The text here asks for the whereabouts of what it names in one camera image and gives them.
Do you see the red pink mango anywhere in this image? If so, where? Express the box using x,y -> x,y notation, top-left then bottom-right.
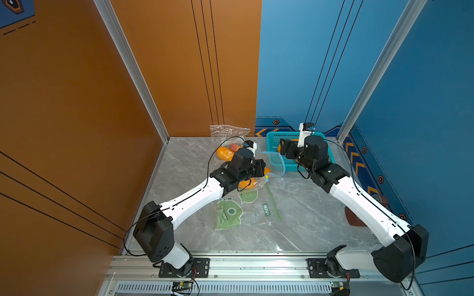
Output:
229,143 -> 241,152

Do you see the blue zipper clear bag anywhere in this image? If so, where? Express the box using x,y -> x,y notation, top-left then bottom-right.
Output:
237,151 -> 286,192

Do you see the clear zip-top bag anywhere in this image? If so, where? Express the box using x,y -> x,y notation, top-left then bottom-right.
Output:
210,125 -> 250,148

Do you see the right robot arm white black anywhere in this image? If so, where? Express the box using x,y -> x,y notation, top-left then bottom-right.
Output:
280,135 -> 429,283

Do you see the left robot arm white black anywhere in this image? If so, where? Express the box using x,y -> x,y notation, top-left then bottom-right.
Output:
133,141 -> 265,276

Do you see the clear labelled zip bag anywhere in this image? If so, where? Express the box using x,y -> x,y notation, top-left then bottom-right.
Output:
238,177 -> 286,228

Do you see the green printed zip bag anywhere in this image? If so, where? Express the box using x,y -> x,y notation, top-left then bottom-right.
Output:
216,197 -> 243,231

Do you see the teal plastic basket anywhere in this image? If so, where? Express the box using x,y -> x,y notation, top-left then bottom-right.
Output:
265,131 -> 336,173

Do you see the brown wedge stand clear plate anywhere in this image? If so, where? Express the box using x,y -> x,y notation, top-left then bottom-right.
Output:
344,194 -> 389,227

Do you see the green circuit board left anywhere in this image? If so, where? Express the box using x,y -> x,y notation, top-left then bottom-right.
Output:
171,281 -> 194,296

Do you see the right circuit board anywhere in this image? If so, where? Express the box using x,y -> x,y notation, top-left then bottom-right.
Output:
329,282 -> 351,296

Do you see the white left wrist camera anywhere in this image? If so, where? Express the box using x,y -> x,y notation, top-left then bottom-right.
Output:
243,140 -> 257,156

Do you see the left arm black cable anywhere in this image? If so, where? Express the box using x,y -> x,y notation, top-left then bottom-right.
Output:
123,136 -> 246,257

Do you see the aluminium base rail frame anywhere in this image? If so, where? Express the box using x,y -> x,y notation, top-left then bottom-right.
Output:
99,252 -> 422,296

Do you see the aluminium corner post right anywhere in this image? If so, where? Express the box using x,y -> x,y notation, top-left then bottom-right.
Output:
336,0 -> 427,144

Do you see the aluminium corner post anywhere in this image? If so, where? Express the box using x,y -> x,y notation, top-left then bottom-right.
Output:
336,0 -> 427,144
93,0 -> 170,144

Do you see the aluminium corner post left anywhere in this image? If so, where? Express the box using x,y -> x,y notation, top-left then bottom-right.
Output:
93,0 -> 170,144

